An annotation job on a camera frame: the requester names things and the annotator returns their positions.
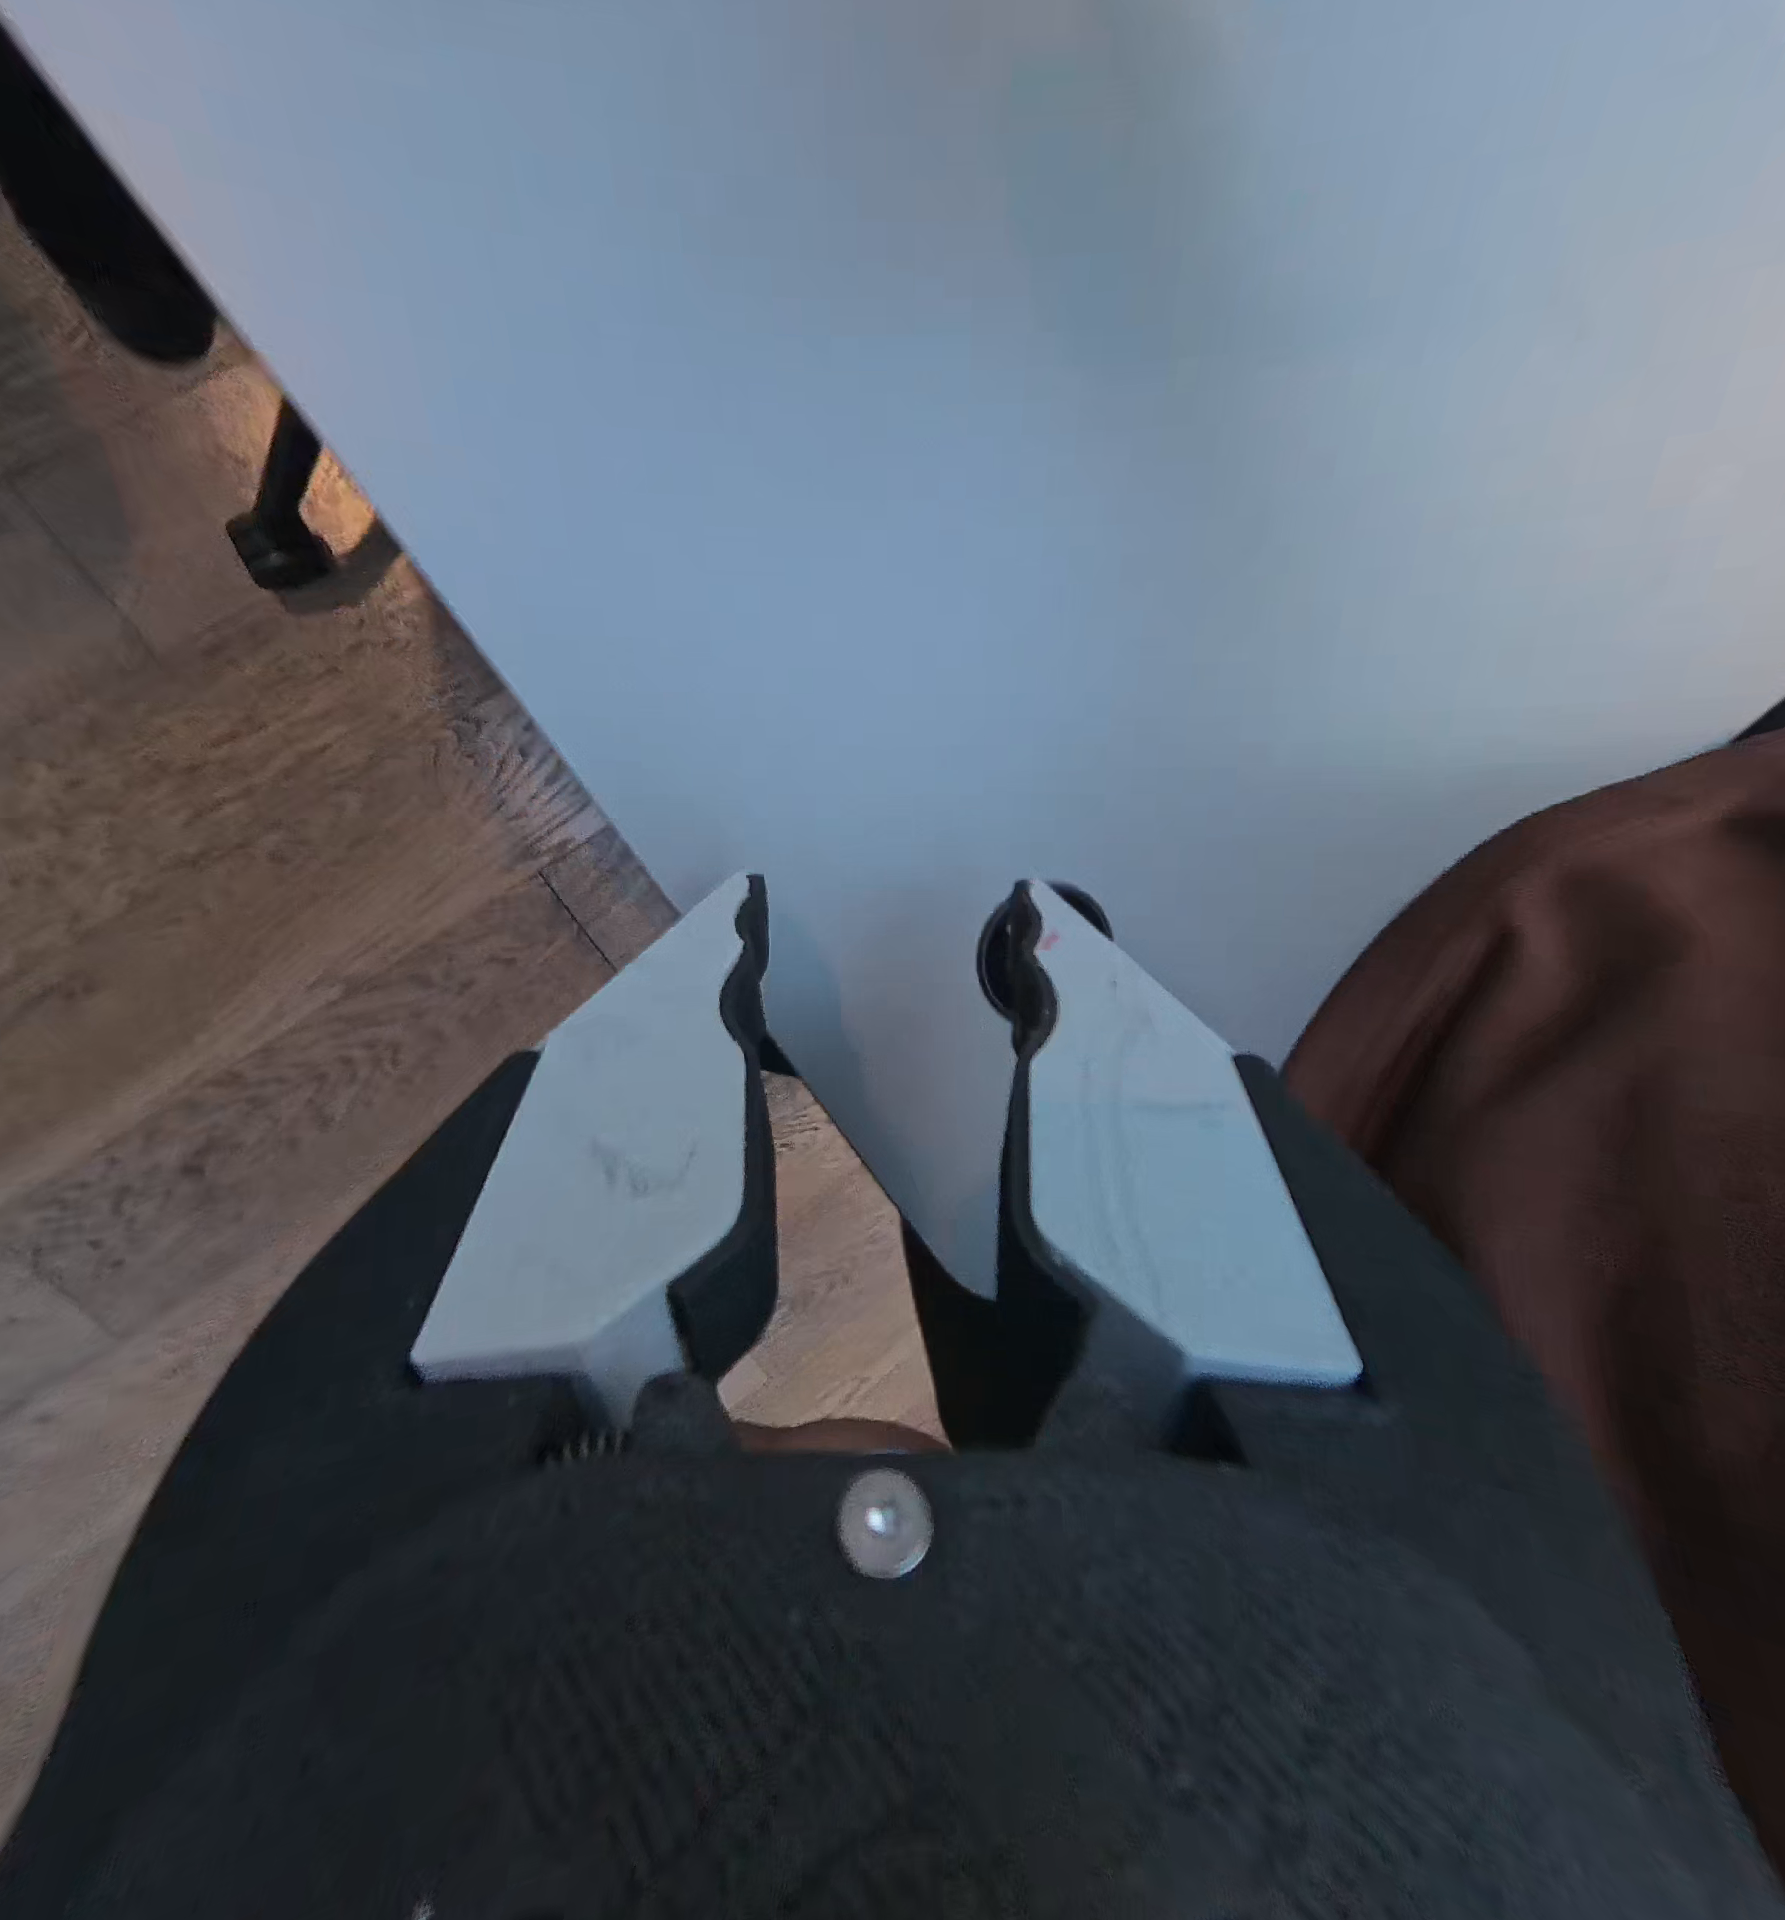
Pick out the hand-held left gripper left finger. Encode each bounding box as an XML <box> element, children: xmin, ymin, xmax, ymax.
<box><xmin>410</xmin><ymin>873</ymin><xmax>781</xmax><ymax>1426</ymax></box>

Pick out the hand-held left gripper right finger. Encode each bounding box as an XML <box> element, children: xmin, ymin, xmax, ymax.
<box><xmin>976</xmin><ymin>877</ymin><xmax>1365</xmax><ymax>1450</ymax></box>

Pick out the black round desk button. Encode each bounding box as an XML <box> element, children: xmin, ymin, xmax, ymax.
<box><xmin>978</xmin><ymin>879</ymin><xmax>1119</xmax><ymax>1022</ymax></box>

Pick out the black desk leg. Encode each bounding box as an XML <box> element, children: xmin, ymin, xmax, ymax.
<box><xmin>0</xmin><ymin>0</ymin><xmax>223</xmax><ymax>366</ymax></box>
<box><xmin>227</xmin><ymin>396</ymin><xmax>341</xmax><ymax>589</ymax></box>

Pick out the person's dark trousered leg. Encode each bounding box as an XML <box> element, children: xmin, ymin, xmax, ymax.
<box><xmin>898</xmin><ymin>1215</ymin><xmax>1093</xmax><ymax>1451</ymax></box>

